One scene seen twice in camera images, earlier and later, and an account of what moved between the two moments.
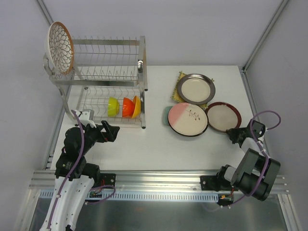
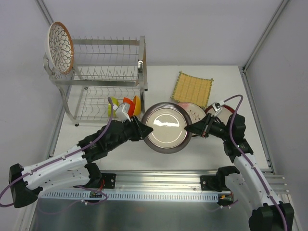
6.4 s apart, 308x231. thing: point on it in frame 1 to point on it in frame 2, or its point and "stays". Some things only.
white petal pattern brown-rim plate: (59, 47) stays
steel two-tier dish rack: (109, 76) stays
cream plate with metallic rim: (196, 88) to (168, 121)
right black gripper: (239, 134) to (207, 125)
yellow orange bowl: (137, 112) stays
